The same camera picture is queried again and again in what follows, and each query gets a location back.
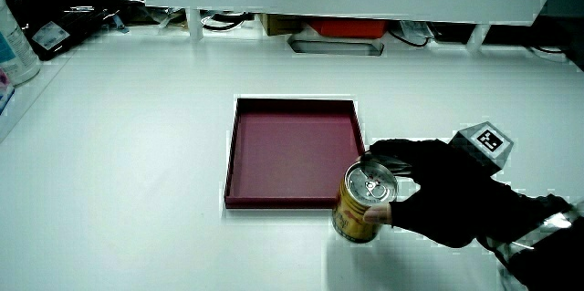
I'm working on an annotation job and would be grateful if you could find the maroon square tray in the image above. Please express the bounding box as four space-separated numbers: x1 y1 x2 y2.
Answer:
224 97 367 210

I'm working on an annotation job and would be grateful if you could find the orange box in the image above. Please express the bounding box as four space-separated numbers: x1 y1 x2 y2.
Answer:
309 17 389 40

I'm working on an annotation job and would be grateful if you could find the white desk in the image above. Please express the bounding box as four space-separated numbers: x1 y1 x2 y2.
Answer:
0 21 584 291

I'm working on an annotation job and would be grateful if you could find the gold red bull can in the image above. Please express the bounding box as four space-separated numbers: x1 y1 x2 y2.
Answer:
331 159 400 244

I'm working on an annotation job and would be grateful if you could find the person's right forearm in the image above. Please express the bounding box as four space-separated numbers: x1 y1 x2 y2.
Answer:
477 199 584 291

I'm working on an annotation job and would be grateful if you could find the white plastic bottle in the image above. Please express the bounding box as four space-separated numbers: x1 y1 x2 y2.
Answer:
0 0 42 87

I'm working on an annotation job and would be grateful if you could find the black cable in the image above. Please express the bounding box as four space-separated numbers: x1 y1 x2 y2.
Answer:
387 28 432 48
200 11 255 33

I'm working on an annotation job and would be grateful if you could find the black plastic bag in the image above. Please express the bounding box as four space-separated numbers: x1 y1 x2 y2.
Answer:
8 0 120 62

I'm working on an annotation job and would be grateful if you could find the brown cardboard box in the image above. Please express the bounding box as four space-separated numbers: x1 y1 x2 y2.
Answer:
259 13 316 37

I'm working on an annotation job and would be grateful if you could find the person's right hand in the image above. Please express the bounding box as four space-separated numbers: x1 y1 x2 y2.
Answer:
363 120 572 249

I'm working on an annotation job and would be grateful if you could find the blue pink packet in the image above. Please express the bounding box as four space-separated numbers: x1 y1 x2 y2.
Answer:
0 68 16 114

